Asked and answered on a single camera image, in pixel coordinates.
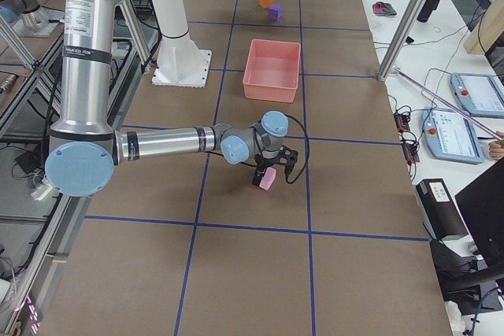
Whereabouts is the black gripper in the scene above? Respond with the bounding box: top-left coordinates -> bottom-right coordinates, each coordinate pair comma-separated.
252,153 -> 284,186

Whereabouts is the light pink foam block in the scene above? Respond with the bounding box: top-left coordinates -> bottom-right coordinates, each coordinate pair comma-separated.
258,167 -> 276,190

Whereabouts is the purple foam block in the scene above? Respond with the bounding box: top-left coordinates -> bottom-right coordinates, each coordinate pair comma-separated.
268,4 -> 284,22

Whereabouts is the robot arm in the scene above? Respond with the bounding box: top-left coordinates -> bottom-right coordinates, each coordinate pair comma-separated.
45,0 -> 296,197
1,0 -> 65,37

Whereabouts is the pink plastic bin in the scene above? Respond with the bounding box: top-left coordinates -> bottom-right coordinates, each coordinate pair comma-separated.
243,39 -> 301,103

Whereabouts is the person hand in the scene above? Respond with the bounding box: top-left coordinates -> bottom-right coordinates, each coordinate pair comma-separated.
488,131 -> 504,161

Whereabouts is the red circuit board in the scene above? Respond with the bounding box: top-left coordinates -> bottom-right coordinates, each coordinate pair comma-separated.
394,112 -> 419,165

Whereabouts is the black box device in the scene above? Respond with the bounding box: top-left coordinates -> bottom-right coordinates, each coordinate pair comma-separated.
416,179 -> 469,241

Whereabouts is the near teach pendant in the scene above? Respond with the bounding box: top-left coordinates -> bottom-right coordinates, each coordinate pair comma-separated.
421,108 -> 485,164

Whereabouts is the teach pendant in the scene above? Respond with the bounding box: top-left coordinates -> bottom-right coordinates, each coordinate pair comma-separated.
450,73 -> 503,118
421,108 -> 485,164

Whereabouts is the grey pink cloth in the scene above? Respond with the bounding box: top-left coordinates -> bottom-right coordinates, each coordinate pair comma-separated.
372,2 -> 397,17

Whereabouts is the white power strip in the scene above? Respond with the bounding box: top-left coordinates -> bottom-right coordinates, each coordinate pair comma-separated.
31,178 -> 53,201

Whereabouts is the black monitor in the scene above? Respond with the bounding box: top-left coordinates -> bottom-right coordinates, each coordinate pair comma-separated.
455,159 -> 503,264

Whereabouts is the far teach pendant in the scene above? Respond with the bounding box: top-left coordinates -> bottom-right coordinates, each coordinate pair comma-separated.
450,73 -> 503,118

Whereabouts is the black water bottle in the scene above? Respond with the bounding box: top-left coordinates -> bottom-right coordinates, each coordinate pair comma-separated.
417,0 -> 440,23

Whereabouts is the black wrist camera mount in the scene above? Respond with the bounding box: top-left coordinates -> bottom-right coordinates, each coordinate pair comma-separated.
279,146 -> 298,177

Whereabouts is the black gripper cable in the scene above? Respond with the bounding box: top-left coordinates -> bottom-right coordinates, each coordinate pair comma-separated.
281,114 -> 310,185

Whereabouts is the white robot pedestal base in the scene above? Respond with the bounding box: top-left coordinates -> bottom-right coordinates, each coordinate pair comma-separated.
152,0 -> 212,87

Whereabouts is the aluminium frame post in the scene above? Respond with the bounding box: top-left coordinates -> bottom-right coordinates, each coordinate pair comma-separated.
376,0 -> 426,82

